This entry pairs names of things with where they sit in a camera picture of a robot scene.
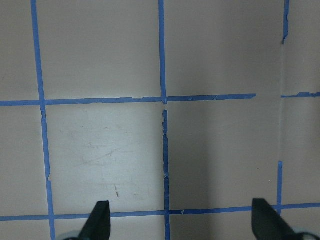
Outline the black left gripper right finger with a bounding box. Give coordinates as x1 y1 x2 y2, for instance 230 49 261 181
251 198 300 240

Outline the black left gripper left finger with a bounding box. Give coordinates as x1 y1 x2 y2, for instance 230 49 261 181
77 200 111 240

